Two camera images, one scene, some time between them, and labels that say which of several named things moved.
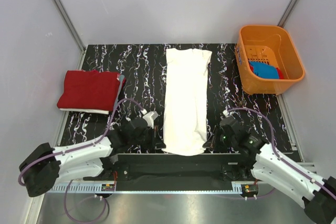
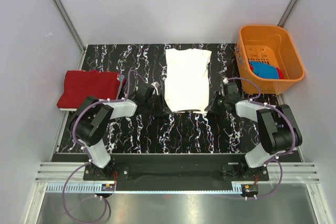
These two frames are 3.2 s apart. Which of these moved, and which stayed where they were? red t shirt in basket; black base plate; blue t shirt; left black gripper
Moved: left black gripper
Stayed: blue t shirt; black base plate; red t shirt in basket
